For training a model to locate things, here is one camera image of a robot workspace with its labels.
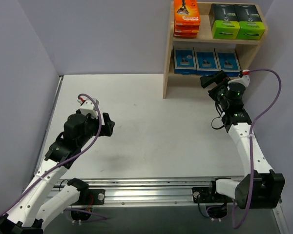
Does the aluminium rail base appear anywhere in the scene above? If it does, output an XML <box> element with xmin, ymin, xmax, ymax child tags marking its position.
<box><xmin>51</xmin><ymin>176</ymin><xmax>281</xmax><ymax>208</ymax></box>

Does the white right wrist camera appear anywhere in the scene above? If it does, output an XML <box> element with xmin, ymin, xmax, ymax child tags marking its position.
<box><xmin>228</xmin><ymin>70</ymin><xmax>250</xmax><ymax>88</ymax></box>

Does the wooden shelf unit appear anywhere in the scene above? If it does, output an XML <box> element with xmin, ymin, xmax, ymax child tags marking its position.
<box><xmin>162</xmin><ymin>2</ymin><xmax>269</xmax><ymax>99</ymax></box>

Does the orange styler box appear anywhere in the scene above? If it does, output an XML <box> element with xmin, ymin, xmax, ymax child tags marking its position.
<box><xmin>173</xmin><ymin>0</ymin><xmax>201</xmax><ymax>26</ymax></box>
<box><xmin>174</xmin><ymin>32</ymin><xmax>198</xmax><ymax>39</ymax></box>

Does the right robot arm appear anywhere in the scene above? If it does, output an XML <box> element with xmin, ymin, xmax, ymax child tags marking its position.
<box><xmin>200</xmin><ymin>70</ymin><xmax>285</xmax><ymax>209</ymax></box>

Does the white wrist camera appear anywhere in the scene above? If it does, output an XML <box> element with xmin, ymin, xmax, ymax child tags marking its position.
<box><xmin>228</xmin><ymin>70</ymin><xmax>250</xmax><ymax>88</ymax></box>
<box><xmin>77</xmin><ymin>97</ymin><xmax>99</xmax><ymax>119</ymax></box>

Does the purple cable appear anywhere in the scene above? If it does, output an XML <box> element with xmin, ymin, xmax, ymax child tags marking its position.
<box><xmin>205</xmin><ymin>69</ymin><xmax>282</xmax><ymax>230</ymax></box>
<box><xmin>0</xmin><ymin>94</ymin><xmax>109</xmax><ymax>222</ymax></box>

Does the Harry's razor box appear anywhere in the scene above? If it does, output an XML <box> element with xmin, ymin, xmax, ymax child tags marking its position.
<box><xmin>173</xmin><ymin>47</ymin><xmax>197</xmax><ymax>75</ymax></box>
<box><xmin>194</xmin><ymin>47</ymin><xmax>220</xmax><ymax>76</ymax></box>
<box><xmin>215</xmin><ymin>48</ymin><xmax>240</xmax><ymax>77</ymax></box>

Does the orange styler box back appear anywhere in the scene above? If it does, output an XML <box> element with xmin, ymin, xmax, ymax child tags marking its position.
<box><xmin>173</xmin><ymin>0</ymin><xmax>201</xmax><ymax>26</ymax></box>

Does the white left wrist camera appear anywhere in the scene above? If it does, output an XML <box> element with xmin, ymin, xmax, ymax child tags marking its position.
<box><xmin>77</xmin><ymin>97</ymin><xmax>99</xmax><ymax>119</ymax></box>

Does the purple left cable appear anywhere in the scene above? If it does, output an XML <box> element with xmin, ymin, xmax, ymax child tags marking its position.
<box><xmin>0</xmin><ymin>94</ymin><xmax>109</xmax><ymax>222</ymax></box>

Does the black green GilletteLabs box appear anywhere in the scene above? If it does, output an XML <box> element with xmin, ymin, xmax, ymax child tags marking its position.
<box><xmin>209</xmin><ymin>3</ymin><xmax>240</xmax><ymax>40</ymax></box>
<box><xmin>234</xmin><ymin>4</ymin><xmax>265</xmax><ymax>40</ymax></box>

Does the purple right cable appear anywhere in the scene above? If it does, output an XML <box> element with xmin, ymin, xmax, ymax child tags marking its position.
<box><xmin>205</xmin><ymin>69</ymin><xmax>282</xmax><ymax>230</ymax></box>

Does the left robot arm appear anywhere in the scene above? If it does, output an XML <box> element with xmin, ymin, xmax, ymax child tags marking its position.
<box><xmin>0</xmin><ymin>111</ymin><xmax>115</xmax><ymax>234</ymax></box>

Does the orange Gillette Fusion5 box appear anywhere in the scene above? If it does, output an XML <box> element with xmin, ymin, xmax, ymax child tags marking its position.
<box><xmin>174</xmin><ymin>24</ymin><xmax>200</xmax><ymax>34</ymax></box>

